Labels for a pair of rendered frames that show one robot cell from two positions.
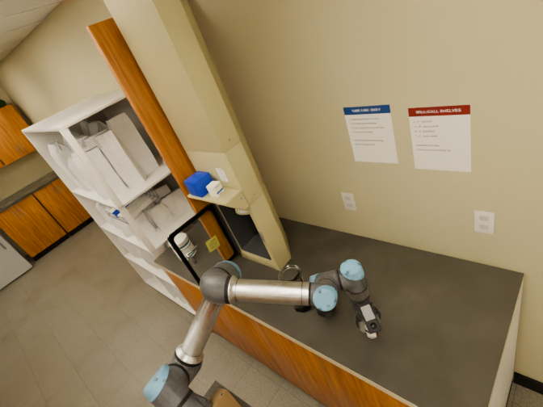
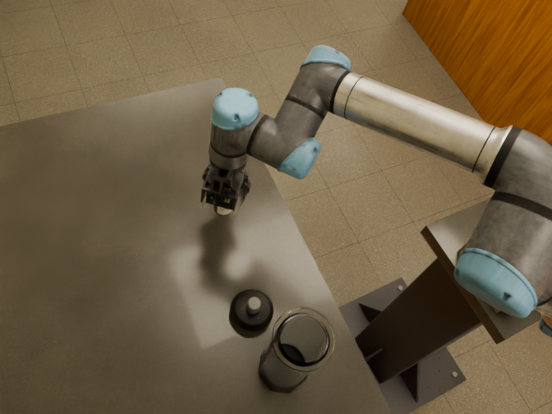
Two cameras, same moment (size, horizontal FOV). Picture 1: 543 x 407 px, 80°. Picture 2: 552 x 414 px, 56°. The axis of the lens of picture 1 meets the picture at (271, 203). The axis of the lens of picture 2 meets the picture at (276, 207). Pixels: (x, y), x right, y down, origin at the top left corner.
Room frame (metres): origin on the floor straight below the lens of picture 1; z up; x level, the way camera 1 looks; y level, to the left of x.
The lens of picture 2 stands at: (1.37, -0.07, 2.01)
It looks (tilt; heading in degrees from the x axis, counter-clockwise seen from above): 59 degrees down; 178
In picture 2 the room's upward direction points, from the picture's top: 17 degrees clockwise
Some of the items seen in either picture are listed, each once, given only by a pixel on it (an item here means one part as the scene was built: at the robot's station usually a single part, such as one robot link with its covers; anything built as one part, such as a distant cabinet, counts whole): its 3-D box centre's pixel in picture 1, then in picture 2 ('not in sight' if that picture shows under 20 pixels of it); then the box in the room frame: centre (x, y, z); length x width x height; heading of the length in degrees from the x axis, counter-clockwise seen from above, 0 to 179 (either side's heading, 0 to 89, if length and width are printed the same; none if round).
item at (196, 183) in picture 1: (199, 183); not in sight; (1.52, 0.30, 1.55); 0.10 x 0.10 x 0.09; 38
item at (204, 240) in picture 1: (205, 245); not in sight; (1.52, 0.44, 1.19); 0.30 x 0.01 x 0.40; 122
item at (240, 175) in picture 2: (361, 302); (225, 176); (0.81, -0.17, 1.15); 0.09 x 0.08 x 0.12; 0
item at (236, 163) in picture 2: (357, 290); (231, 149); (0.80, -0.17, 1.23); 0.08 x 0.08 x 0.05
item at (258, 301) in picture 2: (326, 307); (252, 308); (0.99, -0.04, 0.97); 0.09 x 0.09 x 0.07
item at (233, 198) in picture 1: (216, 200); not in sight; (1.46, 0.25, 1.46); 0.32 x 0.12 x 0.10; 38
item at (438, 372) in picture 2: not in sight; (431, 316); (0.67, 0.55, 0.45); 0.48 x 0.48 x 0.90; 40
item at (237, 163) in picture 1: (250, 200); not in sight; (1.57, 0.10, 1.32); 0.32 x 0.25 x 0.77; 38
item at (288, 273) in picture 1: (296, 288); (292, 353); (1.09, 0.05, 1.06); 0.11 x 0.11 x 0.21
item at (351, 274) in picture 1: (352, 276); (234, 122); (0.80, -0.16, 1.31); 0.09 x 0.08 x 0.11; 76
